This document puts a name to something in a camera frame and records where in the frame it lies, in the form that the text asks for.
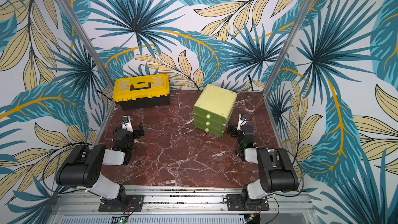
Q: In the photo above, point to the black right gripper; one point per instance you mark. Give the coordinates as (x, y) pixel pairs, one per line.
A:
(234, 131)

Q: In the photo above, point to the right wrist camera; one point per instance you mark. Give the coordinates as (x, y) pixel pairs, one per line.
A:
(243, 119)

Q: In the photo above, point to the green drawer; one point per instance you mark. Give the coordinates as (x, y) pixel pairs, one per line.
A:
(209, 122)
(207, 115)
(209, 129)

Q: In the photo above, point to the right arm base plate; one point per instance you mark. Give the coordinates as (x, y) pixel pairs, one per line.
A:
(240, 202)

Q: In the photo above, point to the light green drawer cabinet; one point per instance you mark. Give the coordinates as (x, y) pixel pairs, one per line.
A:
(216, 99)

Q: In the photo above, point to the green top drawer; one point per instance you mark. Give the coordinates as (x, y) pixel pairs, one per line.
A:
(207, 115)

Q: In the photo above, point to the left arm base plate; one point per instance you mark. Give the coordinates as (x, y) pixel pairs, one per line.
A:
(121, 202)

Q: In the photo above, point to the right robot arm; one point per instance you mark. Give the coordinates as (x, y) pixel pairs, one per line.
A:
(275, 168)

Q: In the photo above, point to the aluminium front rail frame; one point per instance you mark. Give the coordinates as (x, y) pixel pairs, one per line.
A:
(184, 205)

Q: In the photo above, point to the green bottom drawer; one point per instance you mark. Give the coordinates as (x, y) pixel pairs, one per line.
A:
(209, 129)

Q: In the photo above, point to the yellow black toolbox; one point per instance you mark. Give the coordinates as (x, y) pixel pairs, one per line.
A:
(142, 91)

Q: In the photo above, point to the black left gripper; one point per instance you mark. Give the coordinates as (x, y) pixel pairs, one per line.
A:
(137, 131)

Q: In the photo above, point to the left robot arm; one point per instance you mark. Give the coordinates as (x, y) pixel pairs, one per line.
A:
(82, 168)

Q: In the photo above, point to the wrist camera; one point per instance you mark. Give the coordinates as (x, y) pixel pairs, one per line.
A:
(126, 123)
(243, 119)

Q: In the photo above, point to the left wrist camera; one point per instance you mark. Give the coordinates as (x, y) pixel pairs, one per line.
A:
(126, 123)

